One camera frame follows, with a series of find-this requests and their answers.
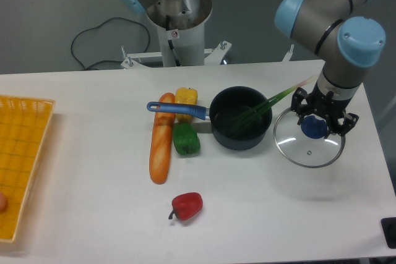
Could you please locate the yellow woven basket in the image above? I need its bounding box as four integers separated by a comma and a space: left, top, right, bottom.
1, 95, 56, 243

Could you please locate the yellow bell pepper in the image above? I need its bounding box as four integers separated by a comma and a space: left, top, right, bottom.
175, 87, 198, 123

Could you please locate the orange baguette bread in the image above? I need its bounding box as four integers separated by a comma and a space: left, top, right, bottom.
149, 112, 175, 184

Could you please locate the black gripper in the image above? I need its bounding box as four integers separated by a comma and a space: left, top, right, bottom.
290, 86, 359, 137

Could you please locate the red bell pepper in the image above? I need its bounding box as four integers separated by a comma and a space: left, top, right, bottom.
168, 192, 203, 221

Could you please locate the green plastic spatula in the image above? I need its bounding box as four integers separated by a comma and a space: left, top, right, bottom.
226, 75, 317, 138

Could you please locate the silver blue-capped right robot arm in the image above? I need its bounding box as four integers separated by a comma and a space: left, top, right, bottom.
274, 0, 386, 136

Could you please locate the dark saucepan with blue handle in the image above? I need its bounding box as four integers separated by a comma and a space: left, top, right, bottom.
147, 86, 272, 151

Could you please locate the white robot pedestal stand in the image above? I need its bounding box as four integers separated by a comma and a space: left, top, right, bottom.
121, 0, 232, 69

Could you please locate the green bell pepper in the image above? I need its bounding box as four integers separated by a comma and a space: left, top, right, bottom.
173, 122, 200, 156

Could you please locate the black object at table corner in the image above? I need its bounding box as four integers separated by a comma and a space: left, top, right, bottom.
381, 217, 396, 249

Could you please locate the glass pot lid blue knob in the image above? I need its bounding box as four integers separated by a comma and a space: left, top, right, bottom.
273, 108, 346, 168

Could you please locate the black cable on floor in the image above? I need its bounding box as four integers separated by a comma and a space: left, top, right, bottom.
71, 17, 151, 71

